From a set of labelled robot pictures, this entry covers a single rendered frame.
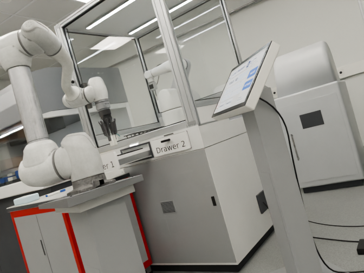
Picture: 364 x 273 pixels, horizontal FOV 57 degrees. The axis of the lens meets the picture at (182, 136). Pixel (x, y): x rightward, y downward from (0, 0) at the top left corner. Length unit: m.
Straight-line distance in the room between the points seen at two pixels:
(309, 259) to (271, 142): 0.59
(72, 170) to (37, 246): 0.95
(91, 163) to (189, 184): 0.79
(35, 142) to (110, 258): 0.63
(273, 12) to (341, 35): 0.97
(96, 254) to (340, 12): 4.40
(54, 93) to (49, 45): 1.33
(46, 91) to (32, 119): 1.33
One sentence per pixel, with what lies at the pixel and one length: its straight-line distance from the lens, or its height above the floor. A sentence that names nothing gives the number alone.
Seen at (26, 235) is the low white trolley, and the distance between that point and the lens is 2.52.
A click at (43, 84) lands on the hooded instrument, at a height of 1.63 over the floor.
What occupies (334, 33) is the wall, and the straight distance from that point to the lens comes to 5.11.
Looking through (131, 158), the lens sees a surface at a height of 0.86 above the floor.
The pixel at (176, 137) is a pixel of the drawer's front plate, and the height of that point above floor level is 0.91.
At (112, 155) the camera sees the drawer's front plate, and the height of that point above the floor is 0.91.
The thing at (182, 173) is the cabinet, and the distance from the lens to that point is 2.17.
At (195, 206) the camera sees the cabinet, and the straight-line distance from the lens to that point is 2.19.
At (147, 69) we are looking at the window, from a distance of 2.25.
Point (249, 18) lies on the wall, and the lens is 5.36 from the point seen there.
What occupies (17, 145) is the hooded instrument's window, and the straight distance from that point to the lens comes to 3.05.
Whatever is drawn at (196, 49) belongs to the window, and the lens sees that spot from 2.34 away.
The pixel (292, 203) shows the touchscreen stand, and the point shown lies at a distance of 1.73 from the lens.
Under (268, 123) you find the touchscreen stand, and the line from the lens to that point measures 1.67.
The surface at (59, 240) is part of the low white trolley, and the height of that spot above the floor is 0.51.
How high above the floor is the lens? 0.92
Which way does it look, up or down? level
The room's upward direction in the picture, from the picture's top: 16 degrees counter-clockwise
